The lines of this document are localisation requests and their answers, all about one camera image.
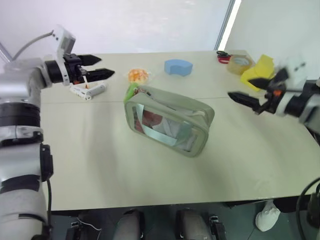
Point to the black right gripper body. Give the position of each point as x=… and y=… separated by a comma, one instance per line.
x=273, y=93

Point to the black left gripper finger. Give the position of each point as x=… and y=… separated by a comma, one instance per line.
x=89, y=60
x=100, y=74

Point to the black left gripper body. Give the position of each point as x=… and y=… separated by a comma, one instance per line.
x=73, y=65

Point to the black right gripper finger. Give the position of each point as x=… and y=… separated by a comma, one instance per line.
x=260, y=82
x=243, y=98

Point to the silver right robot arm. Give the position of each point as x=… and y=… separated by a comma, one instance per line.
x=310, y=105

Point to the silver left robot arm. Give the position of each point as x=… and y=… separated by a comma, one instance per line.
x=15, y=85

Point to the green plastic object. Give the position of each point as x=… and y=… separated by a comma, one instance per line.
x=131, y=91

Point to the red item in pouch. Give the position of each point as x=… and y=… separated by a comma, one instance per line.
x=150, y=117

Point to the green clear toiletry bag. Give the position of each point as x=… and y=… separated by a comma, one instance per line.
x=175, y=102

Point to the white cloth in pouch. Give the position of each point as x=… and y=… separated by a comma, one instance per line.
x=171, y=126

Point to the white ribbed tube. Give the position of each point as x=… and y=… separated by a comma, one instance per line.
x=78, y=91

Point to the brown packing tape roll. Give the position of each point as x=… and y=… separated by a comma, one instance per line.
x=240, y=64

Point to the clear bag of orange snacks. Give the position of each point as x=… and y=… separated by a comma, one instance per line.
x=138, y=75

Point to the red tape roll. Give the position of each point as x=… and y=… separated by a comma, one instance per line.
x=223, y=60

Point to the blue foam arc block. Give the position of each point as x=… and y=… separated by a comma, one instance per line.
x=178, y=67

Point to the dark trouser leg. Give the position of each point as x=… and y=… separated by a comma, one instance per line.
x=287, y=205

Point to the white shoe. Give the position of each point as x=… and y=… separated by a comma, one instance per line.
x=267, y=215

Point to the grey rounded robot leg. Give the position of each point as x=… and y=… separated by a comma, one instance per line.
x=192, y=224
x=130, y=225

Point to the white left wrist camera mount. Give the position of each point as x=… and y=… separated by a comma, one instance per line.
x=65, y=41

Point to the white window frame strip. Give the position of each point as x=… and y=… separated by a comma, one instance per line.
x=226, y=25

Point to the grey metal stand frame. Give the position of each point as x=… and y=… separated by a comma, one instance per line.
x=5, y=53

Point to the black bracket under table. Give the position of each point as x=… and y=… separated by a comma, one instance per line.
x=218, y=227
x=73, y=229

